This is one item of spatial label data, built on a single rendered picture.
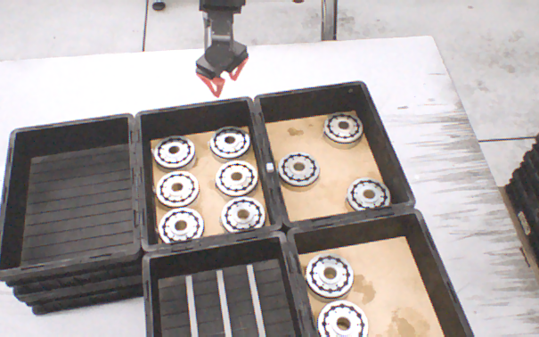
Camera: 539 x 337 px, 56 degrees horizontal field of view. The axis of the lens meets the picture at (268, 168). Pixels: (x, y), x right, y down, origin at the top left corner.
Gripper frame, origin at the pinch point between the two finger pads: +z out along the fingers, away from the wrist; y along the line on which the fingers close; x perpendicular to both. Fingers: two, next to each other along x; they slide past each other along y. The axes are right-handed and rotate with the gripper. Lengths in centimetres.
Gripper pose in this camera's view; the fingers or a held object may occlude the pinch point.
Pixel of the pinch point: (224, 86)
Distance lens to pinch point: 116.4
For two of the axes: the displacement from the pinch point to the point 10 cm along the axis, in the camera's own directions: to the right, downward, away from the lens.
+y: 5.6, -6.7, 4.9
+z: 0.1, 6.0, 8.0
